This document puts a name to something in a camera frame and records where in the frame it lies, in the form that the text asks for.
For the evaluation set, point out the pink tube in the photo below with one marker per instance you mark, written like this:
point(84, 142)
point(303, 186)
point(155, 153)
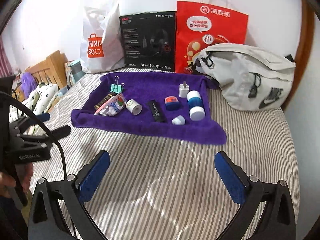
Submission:
point(97, 111)

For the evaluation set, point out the teal kettle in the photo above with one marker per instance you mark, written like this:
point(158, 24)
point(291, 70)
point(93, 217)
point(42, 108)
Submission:
point(74, 73)

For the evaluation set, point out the striped bed quilt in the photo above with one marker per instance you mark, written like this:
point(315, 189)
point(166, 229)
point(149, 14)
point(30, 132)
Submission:
point(161, 188)

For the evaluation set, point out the white USB wall charger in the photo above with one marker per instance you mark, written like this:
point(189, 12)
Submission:
point(183, 90)

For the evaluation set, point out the white Miniso plastic bag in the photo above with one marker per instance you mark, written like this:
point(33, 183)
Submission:
point(101, 49)

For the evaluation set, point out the white spotted pillow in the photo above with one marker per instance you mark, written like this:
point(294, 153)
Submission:
point(40, 99)

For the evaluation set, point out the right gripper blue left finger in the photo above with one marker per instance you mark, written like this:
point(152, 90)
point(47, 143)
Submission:
point(90, 176)

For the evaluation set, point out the purple plush toy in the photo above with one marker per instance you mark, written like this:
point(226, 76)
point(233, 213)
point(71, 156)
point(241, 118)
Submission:
point(28, 84)

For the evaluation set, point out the black gold slim bottle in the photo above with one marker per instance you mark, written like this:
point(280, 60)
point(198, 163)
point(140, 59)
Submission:
point(104, 100)

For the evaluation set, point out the green binder clip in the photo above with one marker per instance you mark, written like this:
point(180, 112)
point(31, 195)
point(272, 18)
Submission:
point(117, 87)

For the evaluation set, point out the brown wooden door frame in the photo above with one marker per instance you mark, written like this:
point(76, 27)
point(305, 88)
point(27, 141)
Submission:
point(304, 48)

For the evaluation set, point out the grey Nike waist bag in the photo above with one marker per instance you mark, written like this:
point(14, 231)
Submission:
point(251, 78)

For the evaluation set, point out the black headset box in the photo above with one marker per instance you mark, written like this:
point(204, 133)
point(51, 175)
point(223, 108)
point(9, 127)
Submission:
point(148, 40)

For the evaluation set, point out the clear candy bottle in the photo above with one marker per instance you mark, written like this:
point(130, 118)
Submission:
point(113, 106)

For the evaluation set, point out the purple towel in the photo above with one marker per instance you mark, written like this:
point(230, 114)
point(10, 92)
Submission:
point(149, 89)

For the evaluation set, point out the white blue cream bottle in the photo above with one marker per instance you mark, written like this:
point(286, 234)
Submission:
point(196, 108)

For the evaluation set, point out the pink blue vaseline tin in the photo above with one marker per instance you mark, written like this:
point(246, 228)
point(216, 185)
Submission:
point(171, 103)

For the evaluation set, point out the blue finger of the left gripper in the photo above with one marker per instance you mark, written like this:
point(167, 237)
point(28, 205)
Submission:
point(34, 119)
point(59, 133)

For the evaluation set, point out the white tape roll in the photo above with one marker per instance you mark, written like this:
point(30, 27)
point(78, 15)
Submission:
point(133, 107)

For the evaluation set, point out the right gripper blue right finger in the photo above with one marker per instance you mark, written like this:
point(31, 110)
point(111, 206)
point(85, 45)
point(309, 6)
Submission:
point(233, 177)

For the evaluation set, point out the black case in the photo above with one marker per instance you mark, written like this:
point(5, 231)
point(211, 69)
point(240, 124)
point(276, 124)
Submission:
point(156, 111)

